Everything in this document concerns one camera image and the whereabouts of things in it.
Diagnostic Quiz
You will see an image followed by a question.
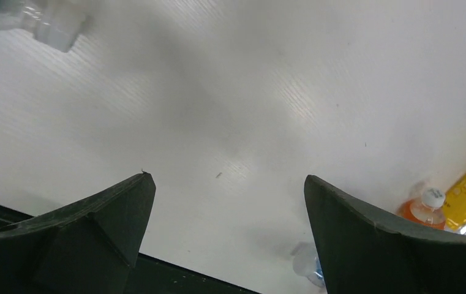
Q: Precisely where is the blue label clear bottle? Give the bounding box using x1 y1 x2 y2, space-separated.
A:
291 242 326 292

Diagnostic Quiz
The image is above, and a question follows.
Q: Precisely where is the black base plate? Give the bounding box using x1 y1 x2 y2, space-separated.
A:
0 205 254 294

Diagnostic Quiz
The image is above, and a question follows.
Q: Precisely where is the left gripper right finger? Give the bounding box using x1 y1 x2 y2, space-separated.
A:
304 175 466 293

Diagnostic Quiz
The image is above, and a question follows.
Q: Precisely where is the green cap water bottle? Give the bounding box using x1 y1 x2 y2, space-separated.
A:
0 0 87 53

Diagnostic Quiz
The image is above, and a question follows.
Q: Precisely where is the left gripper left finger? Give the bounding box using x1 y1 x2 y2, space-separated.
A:
0 172 156 293

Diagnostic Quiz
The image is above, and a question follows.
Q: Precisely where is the orange drink bottle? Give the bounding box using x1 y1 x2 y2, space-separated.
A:
397 188 446 230

